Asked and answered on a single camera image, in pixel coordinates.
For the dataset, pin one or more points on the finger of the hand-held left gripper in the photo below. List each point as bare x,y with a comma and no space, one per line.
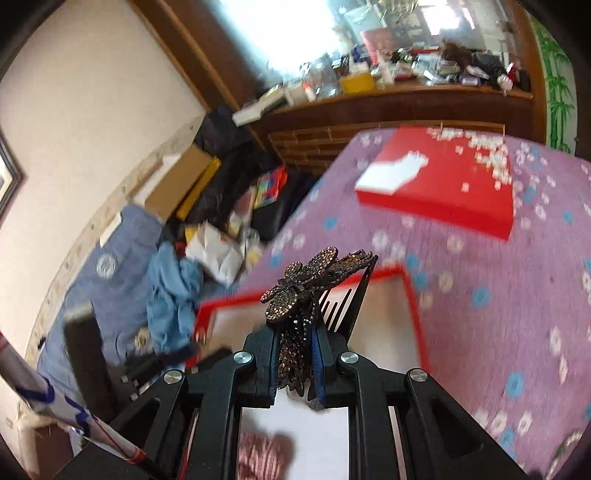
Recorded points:
184,357

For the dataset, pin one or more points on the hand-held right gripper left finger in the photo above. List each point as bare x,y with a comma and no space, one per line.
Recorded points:
261,369

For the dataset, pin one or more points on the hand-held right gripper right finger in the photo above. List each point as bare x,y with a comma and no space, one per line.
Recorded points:
330,369

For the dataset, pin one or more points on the red box tray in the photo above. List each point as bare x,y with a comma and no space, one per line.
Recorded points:
383,314

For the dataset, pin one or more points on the rhinestone butterfly hair claw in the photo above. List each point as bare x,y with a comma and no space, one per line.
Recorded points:
300,286

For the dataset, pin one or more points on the white striped wrapped rod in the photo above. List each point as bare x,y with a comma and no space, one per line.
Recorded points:
46,392

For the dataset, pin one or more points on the light blue cloth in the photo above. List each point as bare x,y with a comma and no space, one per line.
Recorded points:
171,300

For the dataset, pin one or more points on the red plaid scrunchie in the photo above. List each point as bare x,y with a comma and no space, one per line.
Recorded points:
263,457

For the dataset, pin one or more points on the white plastic bag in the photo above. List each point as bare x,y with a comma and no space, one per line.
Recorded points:
214,254

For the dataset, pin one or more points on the brown cardboard box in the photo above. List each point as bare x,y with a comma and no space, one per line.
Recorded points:
180,184

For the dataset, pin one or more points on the colourful toy box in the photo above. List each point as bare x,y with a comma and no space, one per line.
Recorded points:
270,184

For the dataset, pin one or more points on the dark framed picture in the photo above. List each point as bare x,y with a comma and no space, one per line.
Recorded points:
9,180

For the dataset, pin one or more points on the red box lid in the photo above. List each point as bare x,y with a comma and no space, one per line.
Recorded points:
443,194

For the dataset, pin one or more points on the black plastic bags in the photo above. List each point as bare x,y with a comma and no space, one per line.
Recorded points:
231,147

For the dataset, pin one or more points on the flat white box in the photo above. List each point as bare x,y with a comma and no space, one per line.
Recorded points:
254,111

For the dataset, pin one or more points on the wooden sideboard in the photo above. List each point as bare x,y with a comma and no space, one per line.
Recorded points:
369,106

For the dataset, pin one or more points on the yellow container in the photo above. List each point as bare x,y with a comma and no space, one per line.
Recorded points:
356,84

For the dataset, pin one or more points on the red gift box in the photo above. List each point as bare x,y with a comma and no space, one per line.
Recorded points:
378,44

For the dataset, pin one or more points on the large wood-framed mirror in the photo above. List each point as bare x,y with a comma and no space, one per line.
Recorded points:
300,32

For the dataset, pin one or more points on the bamboo wall painting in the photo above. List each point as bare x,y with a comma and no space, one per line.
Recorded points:
558,92

